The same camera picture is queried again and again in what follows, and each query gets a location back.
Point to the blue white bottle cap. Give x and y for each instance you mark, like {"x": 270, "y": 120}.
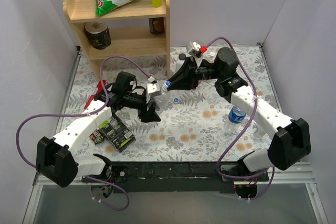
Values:
{"x": 168, "y": 83}
{"x": 176, "y": 100}

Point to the dark round canister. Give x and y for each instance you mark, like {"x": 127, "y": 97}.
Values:
{"x": 98, "y": 35}

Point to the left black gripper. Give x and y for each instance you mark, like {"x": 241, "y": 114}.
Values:
{"x": 146, "y": 106}

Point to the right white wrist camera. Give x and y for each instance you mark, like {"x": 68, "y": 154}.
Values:
{"x": 196, "y": 51}

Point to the clear plastic bottle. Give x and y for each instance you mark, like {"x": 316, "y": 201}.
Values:
{"x": 162, "y": 99}

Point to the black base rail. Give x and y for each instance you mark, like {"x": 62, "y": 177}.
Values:
{"x": 169, "y": 176}

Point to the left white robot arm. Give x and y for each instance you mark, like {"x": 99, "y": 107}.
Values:
{"x": 55, "y": 156}

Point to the floral patterned table mat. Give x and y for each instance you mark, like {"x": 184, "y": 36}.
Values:
{"x": 191, "y": 130}

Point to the black green product box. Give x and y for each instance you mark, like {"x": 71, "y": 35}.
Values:
{"x": 117, "y": 133}

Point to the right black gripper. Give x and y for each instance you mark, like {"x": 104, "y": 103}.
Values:
{"x": 192, "y": 70}

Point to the wooden shelf unit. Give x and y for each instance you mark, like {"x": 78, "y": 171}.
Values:
{"x": 126, "y": 41}

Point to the white bottle black cap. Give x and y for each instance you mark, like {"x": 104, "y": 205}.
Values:
{"x": 180, "y": 61}

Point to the red rectangular box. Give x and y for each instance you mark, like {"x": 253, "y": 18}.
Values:
{"x": 97, "y": 89}

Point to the dark can on shelf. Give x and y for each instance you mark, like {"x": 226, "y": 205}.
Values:
{"x": 156, "y": 25}

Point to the purple candy packet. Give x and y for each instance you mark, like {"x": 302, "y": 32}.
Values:
{"x": 97, "y": 137}

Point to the blue label water bottle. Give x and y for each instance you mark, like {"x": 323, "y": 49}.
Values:
{"x": 235, "y": 118}

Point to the beige pump lotion bottle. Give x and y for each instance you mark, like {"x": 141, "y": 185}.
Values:
{"x": 211, "y": 56}

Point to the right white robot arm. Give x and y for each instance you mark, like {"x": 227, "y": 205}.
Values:
{"x": 290, "y": 139}

